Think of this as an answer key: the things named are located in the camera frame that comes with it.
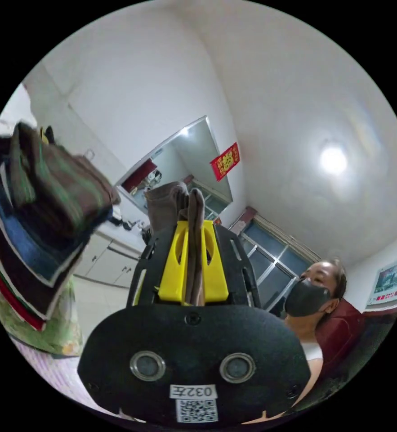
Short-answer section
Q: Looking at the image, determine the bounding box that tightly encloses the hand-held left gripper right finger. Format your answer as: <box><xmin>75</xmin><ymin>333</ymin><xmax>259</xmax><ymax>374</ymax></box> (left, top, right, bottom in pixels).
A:
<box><xmin>201</xmin><ymin>219</ymin><xmax>229</xmax><ymax>302</ymax></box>

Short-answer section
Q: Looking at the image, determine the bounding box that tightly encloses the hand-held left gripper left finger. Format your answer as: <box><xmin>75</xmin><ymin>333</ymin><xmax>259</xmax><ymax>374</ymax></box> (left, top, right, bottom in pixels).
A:
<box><xmin>157</xmin><ymin>221</ymin><xmax>190</xmax><ymax>301</ymax></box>

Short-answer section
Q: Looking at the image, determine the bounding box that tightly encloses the dark gray short sleeve shirt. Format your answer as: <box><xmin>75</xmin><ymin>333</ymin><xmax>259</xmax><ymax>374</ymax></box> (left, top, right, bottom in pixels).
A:
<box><xmin>144</xmin><ymin>181</ymin><xmax>208</xmax><ymax>306</ymax></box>

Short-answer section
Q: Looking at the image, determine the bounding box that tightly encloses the window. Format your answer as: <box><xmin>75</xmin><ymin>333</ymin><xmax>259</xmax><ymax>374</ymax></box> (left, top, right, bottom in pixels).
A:
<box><xmin>227</xmin><ymin>206</ymin><xmax>322</xmax><ymax>313</ymax></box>

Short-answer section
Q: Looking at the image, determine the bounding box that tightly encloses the white cupboard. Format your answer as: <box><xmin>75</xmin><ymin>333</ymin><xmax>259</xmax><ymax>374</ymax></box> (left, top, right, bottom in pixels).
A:
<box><xmin>73</xmin><ymin>194</ymin><xmax>152</xmax><ymax>289</ymax></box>

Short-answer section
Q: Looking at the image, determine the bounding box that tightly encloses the person's body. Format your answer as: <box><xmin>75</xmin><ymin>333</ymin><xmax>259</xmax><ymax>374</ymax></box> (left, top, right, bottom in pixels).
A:
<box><xmin>272</xmin><ymin>258</ymin><xmax>349</xmax><ymax>405</ymax></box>

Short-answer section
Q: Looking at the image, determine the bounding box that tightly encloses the pile of clothes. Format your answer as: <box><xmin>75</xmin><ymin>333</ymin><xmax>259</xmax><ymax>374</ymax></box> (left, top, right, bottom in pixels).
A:
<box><xmin>0</xmin><ymin>121</ymin><xmax>122</xmax><ymax>332</ymax></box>

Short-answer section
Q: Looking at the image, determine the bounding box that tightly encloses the ceiling lamp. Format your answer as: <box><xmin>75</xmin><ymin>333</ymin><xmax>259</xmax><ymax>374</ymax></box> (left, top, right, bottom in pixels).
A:
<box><xmin>318</xmin><ymin>143</ymin><xmax>349</xmax><ymax>178</ymax></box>

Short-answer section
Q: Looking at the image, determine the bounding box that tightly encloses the bed with floral quilt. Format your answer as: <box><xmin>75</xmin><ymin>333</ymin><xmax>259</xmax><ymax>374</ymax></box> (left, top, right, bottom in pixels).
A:
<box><xmin>0</xmin><ymin>243</ymin><xmax>118</xmax><ymax>419</ymax></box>

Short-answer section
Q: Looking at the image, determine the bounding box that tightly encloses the wall mirror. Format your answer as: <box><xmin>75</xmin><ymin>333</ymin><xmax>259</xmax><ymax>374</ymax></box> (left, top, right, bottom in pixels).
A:
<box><xmin>116</xmin><ymin>115</ymin><xmax>234</xmax><ymax>216</ymax></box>

